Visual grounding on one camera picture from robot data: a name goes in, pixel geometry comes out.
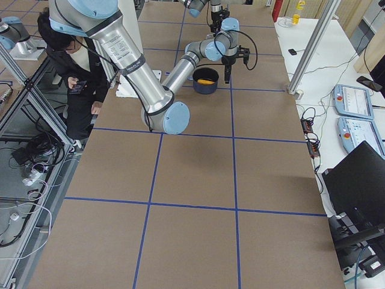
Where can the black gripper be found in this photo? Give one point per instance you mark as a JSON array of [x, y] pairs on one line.
[[215, 17], [227, 61]]

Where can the dark blue saucepan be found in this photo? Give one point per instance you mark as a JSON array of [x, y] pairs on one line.
[[203, 72]]

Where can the aluminium frame post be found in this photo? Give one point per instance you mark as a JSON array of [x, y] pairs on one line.
[[320, 29]]

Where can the upper teach pendant tablet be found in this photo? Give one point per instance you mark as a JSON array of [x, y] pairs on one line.
[[352, 101]]

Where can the black phone on desk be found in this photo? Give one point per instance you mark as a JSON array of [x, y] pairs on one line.
[[369, 83]]

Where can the black laptop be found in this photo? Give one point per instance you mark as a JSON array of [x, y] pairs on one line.
[[358, 182]]

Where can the person in black jacket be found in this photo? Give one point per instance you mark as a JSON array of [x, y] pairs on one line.
[[74, 61]]

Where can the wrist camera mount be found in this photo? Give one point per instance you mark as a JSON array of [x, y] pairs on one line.
[[244, 54]]

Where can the smartphone in hands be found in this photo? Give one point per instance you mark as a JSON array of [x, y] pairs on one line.
[[78, 88]]

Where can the yellow corn cob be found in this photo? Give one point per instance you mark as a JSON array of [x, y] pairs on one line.
[[202, 81]]

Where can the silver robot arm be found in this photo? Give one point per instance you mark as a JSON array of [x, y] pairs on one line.
[[195, 7], [103, 21]]

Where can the lower teach pendant tablet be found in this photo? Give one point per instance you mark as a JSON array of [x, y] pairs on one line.
[[353, 131]]

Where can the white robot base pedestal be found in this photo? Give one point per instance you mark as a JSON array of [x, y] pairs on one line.
[[131, 61]]

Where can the yellow tape roll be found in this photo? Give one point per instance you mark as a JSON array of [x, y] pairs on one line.
[[295, 19]]

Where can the black monitor stand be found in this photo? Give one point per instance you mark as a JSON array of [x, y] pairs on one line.
[[357, 241]]

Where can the teach pendant tablet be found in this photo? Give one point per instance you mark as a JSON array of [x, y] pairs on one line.
[[353, 131], [352, 101]]

